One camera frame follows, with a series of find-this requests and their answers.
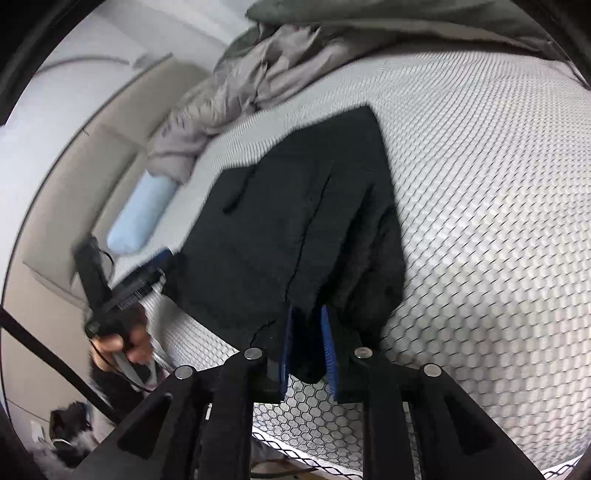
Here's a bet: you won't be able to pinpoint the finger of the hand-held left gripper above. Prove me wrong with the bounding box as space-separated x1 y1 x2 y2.
112 248 174 313

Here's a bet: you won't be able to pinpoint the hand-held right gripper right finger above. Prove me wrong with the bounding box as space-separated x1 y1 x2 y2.
321 305 546 480

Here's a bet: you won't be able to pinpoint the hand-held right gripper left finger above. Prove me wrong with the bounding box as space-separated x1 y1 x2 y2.
74 305 298 480

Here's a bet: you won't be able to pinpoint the black pants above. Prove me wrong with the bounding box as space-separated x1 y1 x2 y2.
159 105 407 384

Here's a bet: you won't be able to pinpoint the person's left forearm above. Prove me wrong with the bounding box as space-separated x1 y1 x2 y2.
90 360 160 416

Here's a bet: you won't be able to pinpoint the person's left hand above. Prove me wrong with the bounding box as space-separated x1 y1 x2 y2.
90 307 155 370

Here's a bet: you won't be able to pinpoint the light blue pillow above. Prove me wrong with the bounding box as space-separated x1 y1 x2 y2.
106 175 178 254

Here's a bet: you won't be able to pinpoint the beige padded headboard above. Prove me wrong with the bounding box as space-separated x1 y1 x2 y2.
0 58 211 416

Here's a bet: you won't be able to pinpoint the black and white cloth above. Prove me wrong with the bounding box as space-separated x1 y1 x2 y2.
48 401 100 467

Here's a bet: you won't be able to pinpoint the grey duvet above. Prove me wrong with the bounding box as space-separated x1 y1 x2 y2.
148 0 578 185

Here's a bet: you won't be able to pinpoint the white patterned mattress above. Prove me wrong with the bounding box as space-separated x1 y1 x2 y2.
104 46 591 480

